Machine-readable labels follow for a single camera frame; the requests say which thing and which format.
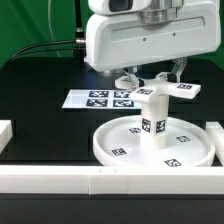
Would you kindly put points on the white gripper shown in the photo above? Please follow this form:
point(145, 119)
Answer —
point(123, 34)

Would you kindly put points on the white cross-shaped table base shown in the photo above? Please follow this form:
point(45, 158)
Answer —
point(158, 86)

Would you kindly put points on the white round table top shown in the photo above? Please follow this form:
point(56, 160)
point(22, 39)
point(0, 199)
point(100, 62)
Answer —
point(117, 143)

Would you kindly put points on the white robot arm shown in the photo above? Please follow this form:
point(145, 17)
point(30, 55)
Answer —
point(129, 33)

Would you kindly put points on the white right fence block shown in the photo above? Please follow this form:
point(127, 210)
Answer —
point(216, 134)

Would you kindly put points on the white fence block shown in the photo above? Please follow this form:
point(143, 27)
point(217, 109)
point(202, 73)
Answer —
point(5, 133)
point(216, 134)

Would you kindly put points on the white marker sheet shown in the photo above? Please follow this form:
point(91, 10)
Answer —
point(99, 99)

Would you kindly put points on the black vertical pole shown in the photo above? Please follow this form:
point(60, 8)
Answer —
point(78, 19)

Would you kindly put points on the white left fence block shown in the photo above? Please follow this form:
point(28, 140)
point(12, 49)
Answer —
point(5, 133)

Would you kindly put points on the white front fence rail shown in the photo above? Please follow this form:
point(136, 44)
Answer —
point(110, 180)

